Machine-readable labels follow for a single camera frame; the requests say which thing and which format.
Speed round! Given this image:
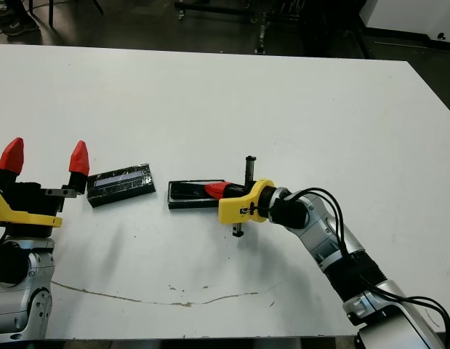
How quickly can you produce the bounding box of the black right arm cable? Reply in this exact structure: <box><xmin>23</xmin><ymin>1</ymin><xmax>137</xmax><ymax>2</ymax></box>
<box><xmin>289</xmin><ymin>187</ymin><xmax>449</xmax><ymax>337</ymax></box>

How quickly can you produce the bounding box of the white cabinet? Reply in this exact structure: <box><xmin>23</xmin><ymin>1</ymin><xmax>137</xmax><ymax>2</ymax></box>
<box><xmin>358</xmin><ymin>0</ymin><xmax>450</xmax><ymax>41</ymax></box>

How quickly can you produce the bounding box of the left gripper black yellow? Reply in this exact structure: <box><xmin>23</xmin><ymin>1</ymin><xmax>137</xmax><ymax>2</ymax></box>
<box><xmin>0</xmin><ymin>137</ymin><xmax>90</xmax><ymax>237</ymax></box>

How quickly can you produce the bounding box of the black box with white insert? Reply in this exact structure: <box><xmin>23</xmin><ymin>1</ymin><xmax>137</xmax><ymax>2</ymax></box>
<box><xmin>166</xmin><ymin>178</ymin><xmax>228</xmax><ymax>211</ymax></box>

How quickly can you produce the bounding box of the black wheeled equipment frame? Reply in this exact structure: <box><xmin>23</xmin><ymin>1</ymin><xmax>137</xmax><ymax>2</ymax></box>
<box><xmin>173</xmin><ymin>0</ymin><xmax>305</xmax><ymax>55</ymax></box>

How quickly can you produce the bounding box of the black box lid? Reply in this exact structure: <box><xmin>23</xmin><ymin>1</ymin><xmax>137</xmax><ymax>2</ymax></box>
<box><xmin>86</xmin><ymin>163</ymin><xmax>157</xmax><ymax>209</ymax></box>

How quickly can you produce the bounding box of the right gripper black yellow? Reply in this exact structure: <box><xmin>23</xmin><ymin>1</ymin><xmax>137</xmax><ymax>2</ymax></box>
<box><xmin>204</xmin><ymin>156</ymin><xmax>278</xmax><ymax>238</ymax></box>

